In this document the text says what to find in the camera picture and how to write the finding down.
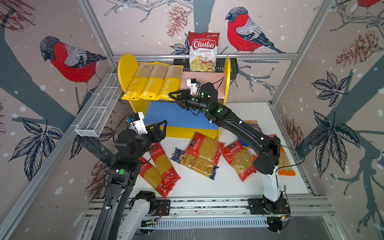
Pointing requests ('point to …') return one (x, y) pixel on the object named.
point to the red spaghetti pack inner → (168, 173)
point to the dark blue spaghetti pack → (195, 163)
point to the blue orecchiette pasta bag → (253, 124)
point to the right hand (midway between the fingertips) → (164, 100)
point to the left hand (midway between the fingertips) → (161, 123)
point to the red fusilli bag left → (205, 147)
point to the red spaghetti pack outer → (149, 172)
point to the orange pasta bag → (285, 168)
